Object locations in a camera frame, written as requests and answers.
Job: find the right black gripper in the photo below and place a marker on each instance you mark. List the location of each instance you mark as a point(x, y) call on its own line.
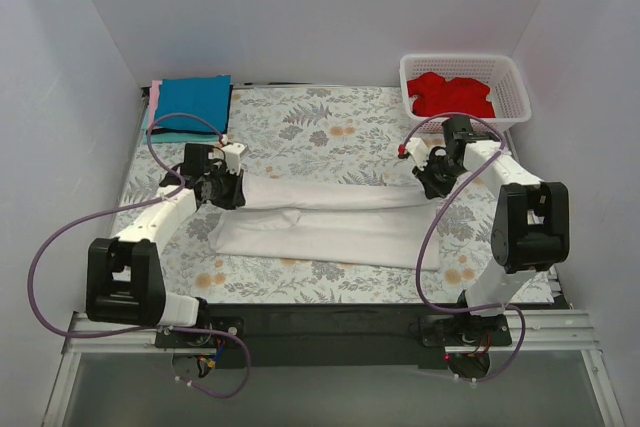
point(427, 179)

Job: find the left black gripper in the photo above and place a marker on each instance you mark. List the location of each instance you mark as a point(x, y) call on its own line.
point(232, 192)

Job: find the white t shirt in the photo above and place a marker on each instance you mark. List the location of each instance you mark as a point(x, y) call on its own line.
point(367, 225)

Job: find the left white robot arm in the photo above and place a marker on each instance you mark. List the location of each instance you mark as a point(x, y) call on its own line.
point(125, 282)

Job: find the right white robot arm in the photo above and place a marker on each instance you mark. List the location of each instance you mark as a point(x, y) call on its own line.
point(530, 231)

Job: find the teal folded t shirt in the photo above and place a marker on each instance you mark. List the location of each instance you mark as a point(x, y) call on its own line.
point(181, 127)

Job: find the blue folded t shirt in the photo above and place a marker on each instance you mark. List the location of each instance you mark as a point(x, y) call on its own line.
point(192, 102)

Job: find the red t shirt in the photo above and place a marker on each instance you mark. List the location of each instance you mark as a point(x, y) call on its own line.
point(434, 95)

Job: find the floral table mat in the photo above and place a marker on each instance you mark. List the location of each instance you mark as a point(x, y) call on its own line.
point(344, 135)

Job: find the pink folded t shirt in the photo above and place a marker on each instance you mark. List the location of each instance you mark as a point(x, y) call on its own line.
point(154, 94)

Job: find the white plastic basket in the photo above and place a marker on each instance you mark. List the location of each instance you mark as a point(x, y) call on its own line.
point(508, 94)

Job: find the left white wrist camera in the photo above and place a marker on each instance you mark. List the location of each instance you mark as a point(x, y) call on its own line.
point(232, 155)

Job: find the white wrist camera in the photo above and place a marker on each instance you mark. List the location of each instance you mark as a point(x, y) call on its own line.
point(418, 151)
point(232, 155)

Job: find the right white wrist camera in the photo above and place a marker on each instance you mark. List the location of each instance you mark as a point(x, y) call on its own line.
point(418, 151)

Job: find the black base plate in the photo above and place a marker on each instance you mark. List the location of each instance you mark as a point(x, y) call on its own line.
point(378, 334)

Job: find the aluminium mounting rail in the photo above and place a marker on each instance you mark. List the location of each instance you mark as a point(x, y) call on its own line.
point(546, 330)

